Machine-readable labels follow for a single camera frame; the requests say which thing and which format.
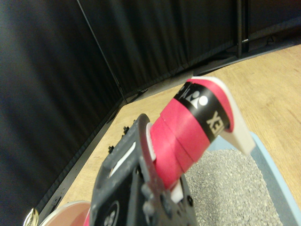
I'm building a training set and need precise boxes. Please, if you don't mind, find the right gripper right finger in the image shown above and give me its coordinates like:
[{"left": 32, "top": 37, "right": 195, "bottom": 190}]
[{"left": 162, "top": 176, "right": 198, "bottom": 226}]

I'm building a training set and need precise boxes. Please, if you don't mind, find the black curtain stand pole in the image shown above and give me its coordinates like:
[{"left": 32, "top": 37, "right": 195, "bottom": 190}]
[
  {"left": 236, "top": 0, "right": 250, "bottom": 58},
  {"left": 76, "top": 0, "right": 129, "bottom": 105}
]

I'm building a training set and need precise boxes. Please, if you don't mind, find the white bin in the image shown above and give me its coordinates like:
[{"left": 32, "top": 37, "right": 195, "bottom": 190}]
[{"left": 23, "top": 200, "right": 93, "bottom": 226}]

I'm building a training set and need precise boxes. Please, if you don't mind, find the white scoop with red handle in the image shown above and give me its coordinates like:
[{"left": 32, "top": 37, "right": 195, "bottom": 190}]
[{"left": 145, "top": 75, "right": 256, "bottom": 205}]

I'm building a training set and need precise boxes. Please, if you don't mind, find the blue litter tray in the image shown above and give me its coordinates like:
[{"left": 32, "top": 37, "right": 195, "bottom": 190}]
[{"left": 181, "top": 130, "right": 301, "bottom": 226}]

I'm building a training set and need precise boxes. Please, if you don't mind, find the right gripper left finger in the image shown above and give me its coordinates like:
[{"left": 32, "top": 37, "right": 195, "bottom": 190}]
[{"left": 90, "top": 113, "right": 166, "bottom": 206}]

